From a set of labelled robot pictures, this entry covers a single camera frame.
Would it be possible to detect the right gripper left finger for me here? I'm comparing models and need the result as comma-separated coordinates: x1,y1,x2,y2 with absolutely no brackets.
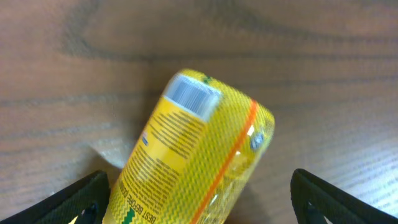
1,170,110,224

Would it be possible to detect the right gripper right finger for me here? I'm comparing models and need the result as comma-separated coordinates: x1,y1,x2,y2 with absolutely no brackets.
290,169,397,224

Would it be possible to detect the yellow cylindrical can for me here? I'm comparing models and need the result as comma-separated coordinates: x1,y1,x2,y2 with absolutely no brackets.
103,69,275,224

